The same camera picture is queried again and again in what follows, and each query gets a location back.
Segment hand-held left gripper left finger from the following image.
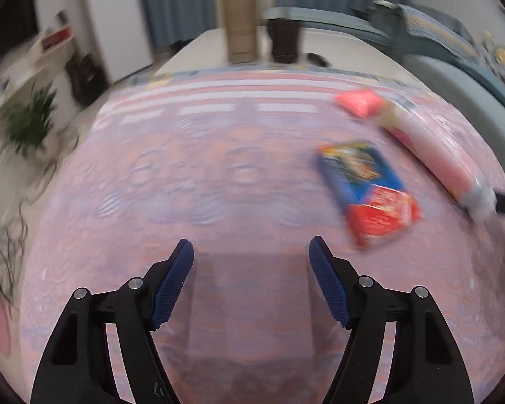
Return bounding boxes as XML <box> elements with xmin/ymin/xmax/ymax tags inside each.
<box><xmin>30</xmin><ymin>239</ymin><xmax>194</xmax><ymax>404</ymax></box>

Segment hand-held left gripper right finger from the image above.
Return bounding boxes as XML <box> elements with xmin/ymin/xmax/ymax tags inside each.
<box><xmin>309</xmin><ymin>236</ymin><xmax>476</xmax><ymax>404</ymax></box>

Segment pink plastic bottle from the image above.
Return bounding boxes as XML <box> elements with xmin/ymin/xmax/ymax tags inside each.
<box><xmin>379</xmin><ymin>100</ymin><xmax>501</xmax><ymax>220</ymax></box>

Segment blue and red packet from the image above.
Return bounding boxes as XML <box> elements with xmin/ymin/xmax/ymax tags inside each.
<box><xmin>317</xmin><ymin>140</ymin><xmax>422</xmax><ymax>251</ymax></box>

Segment pink printed tablecloth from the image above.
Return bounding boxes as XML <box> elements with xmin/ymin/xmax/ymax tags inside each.
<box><xmin>19</xmin><ymin>67</ymin><xmax>505</xmax><ymax>404</ymax></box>

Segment floral cushion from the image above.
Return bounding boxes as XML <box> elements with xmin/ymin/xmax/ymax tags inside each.
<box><xmin>483</xmin><ymin>29</ymin><xmax>505</xmax><ymax>90</ymax></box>

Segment blue sofa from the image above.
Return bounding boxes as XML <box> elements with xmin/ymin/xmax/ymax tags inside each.
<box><xmin>261</xmin><ymin>0</ymin><xmax>505</xmax><ymax>129</ymax></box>

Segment pink small packet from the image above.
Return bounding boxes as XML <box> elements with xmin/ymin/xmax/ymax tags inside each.
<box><xmin>334</xmin><ymin>88</ymin><xmax>382</xmax><ymax>119</ymax></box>

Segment green potted plant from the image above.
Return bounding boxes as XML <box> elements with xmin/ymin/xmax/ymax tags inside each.
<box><xmin>1</xmin><ymin>83</ymin><xmax>59</xmax><ymax>157</ymax></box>

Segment black guitar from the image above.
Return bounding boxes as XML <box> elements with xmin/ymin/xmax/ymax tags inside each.
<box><xmin>65</xmin><ymin>53</ymin><xmax>109</xmax><ymax>107</ymax></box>

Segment dark brown cup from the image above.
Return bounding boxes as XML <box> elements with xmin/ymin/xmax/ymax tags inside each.
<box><xmin>267</xmin><ymin>18</ymin><xmax>304</xmax><ymax>64</ymax></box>

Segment white refrigerator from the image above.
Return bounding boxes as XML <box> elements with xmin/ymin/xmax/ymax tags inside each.
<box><xmin>83</xmin><ymin>0</ymin><xmax>153</xmax><ymax>86</ymax></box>

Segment red box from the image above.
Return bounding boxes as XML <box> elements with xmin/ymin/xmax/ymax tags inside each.
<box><xmin>41</xmin><ymin>27</ymin><xmax>73</xmax><ymax>50</ymax></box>

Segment brown thermos flask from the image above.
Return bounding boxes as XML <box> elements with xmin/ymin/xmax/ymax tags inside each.
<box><xmin>219</xmin><ymin>0</ymin><xmax>258</xmax><ymax>64</ymax></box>

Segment black television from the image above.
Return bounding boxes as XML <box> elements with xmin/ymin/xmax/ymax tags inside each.
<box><xmin>0</xmin><ymin>0</ymin><xmax>39</xmax><ymax>53</ymax></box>

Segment black floor cable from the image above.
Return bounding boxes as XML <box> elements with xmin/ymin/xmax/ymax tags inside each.
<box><xmin>0</xmin><ymin>194</ymin><xmax>32</xmax><ymax>308</ymax></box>

